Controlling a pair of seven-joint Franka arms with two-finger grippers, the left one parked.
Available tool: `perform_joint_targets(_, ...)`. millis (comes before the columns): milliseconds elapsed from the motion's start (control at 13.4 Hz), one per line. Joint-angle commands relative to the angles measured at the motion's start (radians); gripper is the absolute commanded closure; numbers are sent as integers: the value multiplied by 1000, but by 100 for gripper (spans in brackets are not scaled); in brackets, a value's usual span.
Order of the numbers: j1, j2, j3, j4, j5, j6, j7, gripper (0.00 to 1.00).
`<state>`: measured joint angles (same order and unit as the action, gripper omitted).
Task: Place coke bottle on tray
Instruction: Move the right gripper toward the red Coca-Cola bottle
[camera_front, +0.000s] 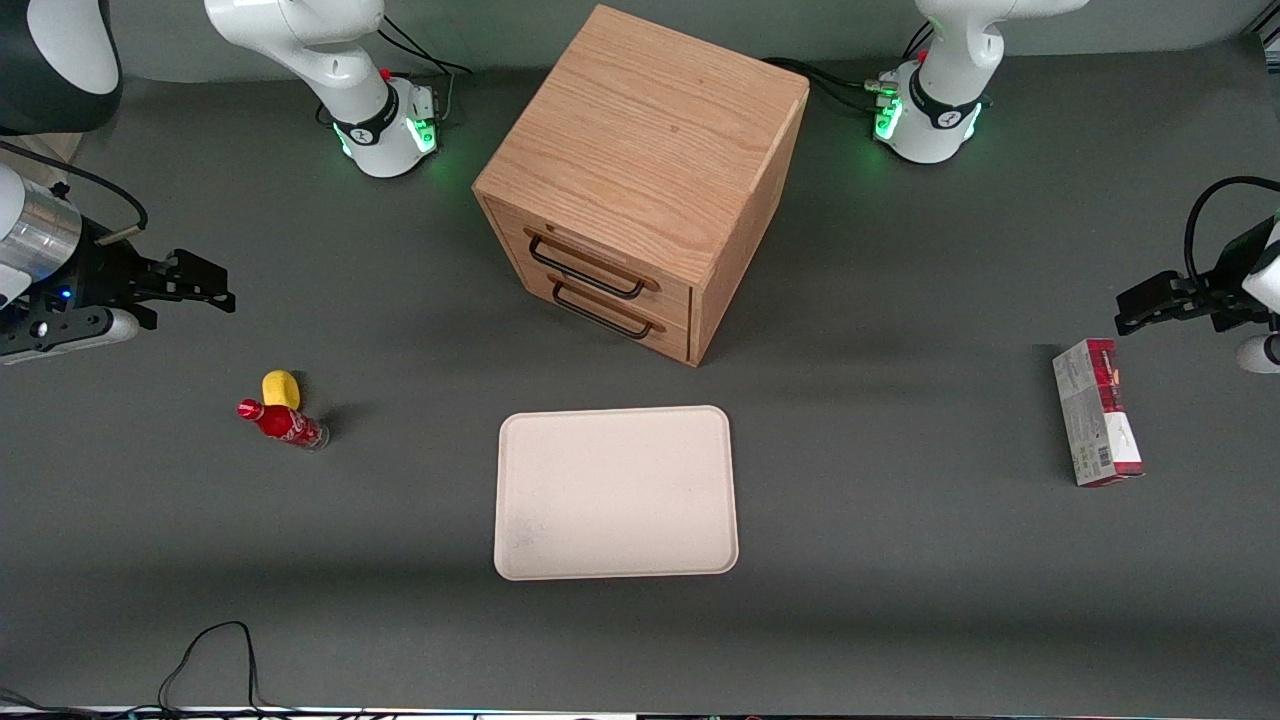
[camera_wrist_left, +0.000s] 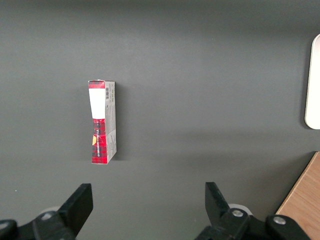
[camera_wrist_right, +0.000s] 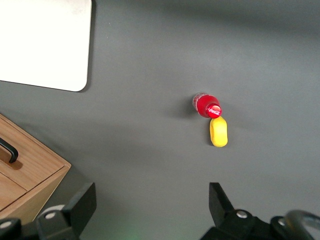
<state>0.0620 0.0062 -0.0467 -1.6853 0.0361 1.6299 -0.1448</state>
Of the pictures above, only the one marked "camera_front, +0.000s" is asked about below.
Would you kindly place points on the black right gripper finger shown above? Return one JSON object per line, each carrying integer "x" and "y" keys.
{"x": 205, "y": 298}
{"x": 200, "y": 268}

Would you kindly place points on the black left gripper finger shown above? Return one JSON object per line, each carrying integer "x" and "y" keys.
{"x": 1175, "y": 285}
{"x": 1160, "y": 312}

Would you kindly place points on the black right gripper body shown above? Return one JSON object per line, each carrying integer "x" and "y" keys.
{"x": 103, "y": 268}

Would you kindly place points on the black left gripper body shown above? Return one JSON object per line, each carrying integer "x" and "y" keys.
{"x": 1228, "y": 273}

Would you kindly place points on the red coke bottle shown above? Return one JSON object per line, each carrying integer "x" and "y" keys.
{"x": 285, "y": 423}

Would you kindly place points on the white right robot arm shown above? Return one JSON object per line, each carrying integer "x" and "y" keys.
{"x": 340, "y": 50}

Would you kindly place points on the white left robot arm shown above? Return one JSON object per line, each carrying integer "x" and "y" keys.
{"x": 945, "y": 90}

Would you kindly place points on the cream rectangular tray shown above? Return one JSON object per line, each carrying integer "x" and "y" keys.
{"x": 615, "y": 492}

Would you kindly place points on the yellow toy lemon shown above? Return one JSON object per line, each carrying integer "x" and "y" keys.
{"x": 281, "y": 388}

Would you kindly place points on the grey and red carton box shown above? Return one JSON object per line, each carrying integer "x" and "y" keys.
{"x": 1095, "y": 412}

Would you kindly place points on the wooden two-drawer cabinet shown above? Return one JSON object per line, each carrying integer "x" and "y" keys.
{"x": 645, "y": 160}

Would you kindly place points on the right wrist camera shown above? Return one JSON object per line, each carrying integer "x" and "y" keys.
{"x": 70, "y": 330}

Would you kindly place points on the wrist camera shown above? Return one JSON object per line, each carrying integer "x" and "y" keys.
{"x": 1260, "y": 353}
{"x": 70, "y": 330}

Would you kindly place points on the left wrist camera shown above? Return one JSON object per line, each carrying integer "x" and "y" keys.
{"x": 1260, "y": 353}

